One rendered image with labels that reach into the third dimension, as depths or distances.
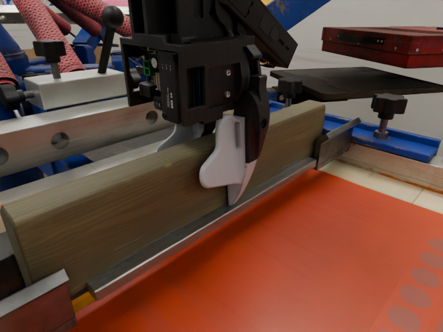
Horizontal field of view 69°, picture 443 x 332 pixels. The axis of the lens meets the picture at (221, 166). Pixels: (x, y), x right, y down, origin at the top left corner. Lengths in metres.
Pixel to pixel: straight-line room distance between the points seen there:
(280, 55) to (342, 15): 2.12
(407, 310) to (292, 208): 0.15
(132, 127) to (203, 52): 0.29
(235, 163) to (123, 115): 0.24
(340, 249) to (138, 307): 0.19
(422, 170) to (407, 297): 0.22
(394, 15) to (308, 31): 0.56
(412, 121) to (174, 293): 2.15
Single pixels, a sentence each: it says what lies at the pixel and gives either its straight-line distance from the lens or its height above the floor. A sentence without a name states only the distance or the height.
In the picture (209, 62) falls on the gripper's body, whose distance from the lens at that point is 0.22.
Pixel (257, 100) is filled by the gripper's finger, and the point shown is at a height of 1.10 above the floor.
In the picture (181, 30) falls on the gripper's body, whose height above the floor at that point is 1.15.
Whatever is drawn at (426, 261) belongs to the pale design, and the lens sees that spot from 0.37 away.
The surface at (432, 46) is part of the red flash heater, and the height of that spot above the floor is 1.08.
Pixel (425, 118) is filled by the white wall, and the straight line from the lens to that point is 2.31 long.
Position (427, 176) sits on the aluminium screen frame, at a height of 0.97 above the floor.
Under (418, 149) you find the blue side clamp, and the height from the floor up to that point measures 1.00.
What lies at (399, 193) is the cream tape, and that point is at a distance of 0.47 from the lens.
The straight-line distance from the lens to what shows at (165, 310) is 0.28.
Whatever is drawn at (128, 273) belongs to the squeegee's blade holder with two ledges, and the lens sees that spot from 0.25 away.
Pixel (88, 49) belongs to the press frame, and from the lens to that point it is 1.24.
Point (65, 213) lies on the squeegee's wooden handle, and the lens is 0.22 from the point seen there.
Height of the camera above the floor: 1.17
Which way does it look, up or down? 26 degrees down
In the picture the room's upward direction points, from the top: 1 degrees clockwise
